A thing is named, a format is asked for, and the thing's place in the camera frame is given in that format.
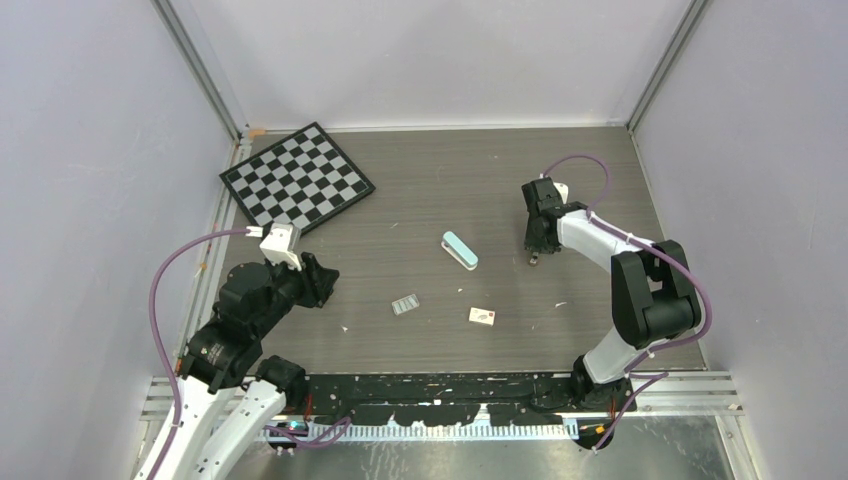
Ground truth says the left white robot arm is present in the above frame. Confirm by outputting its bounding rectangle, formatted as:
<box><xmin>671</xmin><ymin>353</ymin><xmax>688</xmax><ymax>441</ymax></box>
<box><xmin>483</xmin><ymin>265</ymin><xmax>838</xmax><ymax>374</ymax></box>
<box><xmin>137</xmin><ymin>252</ymin><xmax>340</xmax><ymax>479</ymax></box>

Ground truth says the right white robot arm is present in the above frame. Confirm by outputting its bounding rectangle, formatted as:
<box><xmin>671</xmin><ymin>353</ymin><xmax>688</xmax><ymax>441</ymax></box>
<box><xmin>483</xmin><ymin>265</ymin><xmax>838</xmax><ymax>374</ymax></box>
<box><xmin>521</xmin><ymin>177</ymin><xmax>702</xmax><ymax>411</ymax></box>

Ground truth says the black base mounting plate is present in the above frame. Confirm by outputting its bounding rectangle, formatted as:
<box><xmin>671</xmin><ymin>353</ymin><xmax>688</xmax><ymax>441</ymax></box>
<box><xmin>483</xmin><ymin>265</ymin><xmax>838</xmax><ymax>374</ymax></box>
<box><xmin>281</xmin><ymin>373</ymin><xmax>634</xmax><ymax>427</ymax></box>

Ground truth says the black white chessboard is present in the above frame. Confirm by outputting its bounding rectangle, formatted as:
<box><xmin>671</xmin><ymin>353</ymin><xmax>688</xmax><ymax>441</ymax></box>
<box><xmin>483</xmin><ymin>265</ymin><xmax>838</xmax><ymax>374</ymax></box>
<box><xmin>219</xmin><ymin>122</ymin><xmax>376</xmax><ymax>234</ymax></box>

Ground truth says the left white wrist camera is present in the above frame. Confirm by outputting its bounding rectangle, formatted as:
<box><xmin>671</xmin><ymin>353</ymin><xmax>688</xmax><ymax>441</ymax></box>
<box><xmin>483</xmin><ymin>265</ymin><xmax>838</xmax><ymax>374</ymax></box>
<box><xmin>247</xmin><ymin>223</ymin><xmax>303</xmax><ymax>271</ymax></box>

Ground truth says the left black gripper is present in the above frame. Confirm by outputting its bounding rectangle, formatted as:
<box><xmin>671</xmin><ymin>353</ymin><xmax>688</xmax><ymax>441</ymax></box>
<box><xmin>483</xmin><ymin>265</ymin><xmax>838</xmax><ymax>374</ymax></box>
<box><xmin>255</xmin><ymin>250</ymin><xmax>339</xmax><ymax>335</ymax></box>

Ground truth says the small white staple box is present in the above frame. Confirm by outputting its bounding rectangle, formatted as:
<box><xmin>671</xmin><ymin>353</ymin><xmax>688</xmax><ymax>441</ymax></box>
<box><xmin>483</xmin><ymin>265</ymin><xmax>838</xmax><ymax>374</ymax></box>
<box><xmin>468</xmin><ymin>307</ymin><xmax>495</xmax><ymax>326</ymax></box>

